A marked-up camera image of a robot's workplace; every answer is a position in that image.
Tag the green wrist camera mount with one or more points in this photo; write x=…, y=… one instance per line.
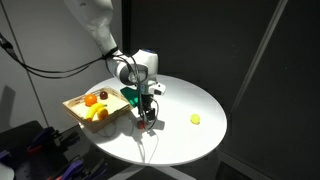
x=131, y=95

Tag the yellow banana toy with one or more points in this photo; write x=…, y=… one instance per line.
x=93, y=111

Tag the yellow-orange peach toy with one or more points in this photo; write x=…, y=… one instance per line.
x=102, y=113

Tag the black purple clamp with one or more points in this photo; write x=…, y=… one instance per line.
x=81, y=169

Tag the round white table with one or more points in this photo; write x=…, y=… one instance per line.
x=174, y=139

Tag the wooden tray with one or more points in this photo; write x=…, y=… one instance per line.
x=116, y=104

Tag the black perforated breadboard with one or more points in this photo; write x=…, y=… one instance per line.
x=40, y=167

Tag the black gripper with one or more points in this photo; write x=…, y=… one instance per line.
x=145, y=110

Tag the red strawberry toy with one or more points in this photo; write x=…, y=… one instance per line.
x=141, y=125

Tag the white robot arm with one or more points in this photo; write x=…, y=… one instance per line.
x=140, y=69

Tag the dark red plum toy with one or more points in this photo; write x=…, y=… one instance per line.
x=103, y=95

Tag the orange toy fruit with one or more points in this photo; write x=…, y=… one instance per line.
x=90, y=99

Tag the purple orange clamp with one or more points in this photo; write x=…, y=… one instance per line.
x=44, y=140

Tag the yellow lemon toy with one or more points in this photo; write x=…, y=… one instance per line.
x=195, y=119

